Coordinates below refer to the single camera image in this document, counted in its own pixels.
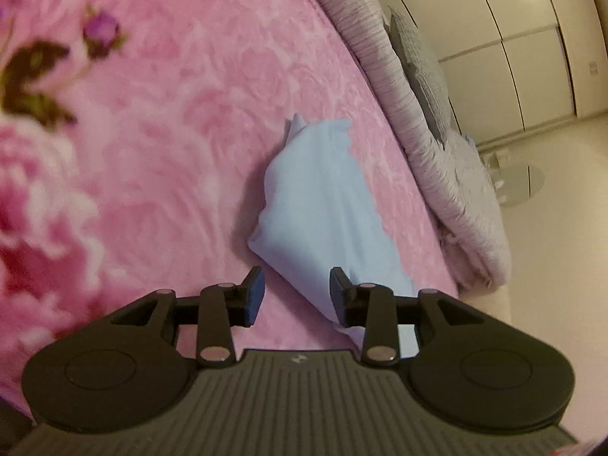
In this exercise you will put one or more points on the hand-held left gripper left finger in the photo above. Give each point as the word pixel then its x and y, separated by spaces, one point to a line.
pixel 254 297

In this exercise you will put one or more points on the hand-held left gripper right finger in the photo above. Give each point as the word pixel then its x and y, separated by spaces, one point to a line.
pixel 338 297

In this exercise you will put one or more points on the light blue sweatshirt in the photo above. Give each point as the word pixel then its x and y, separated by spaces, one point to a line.
pixel 313 199

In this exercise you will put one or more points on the striped folded quilt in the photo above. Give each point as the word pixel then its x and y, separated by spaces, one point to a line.
pixel 475 209

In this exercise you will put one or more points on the pink floral blanket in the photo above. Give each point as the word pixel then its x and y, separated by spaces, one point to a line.
pixel 166 128

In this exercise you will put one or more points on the white holder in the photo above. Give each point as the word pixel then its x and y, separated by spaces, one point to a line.
pixel 494 166

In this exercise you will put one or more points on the small light blue cloth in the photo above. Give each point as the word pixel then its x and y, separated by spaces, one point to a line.
pixel 468 139

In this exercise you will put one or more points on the grey pillow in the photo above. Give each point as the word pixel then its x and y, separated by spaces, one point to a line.
pixel 422 71

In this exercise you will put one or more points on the cream wardrobe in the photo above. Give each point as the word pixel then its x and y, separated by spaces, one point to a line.
pixel 522 57

